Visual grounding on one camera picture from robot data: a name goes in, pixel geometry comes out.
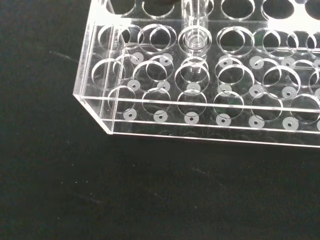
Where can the clear acrylic test tube rack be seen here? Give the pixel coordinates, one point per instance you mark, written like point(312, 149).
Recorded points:
point(225, 105)

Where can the black bench cloth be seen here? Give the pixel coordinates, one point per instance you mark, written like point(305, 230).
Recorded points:
point(125, 190)

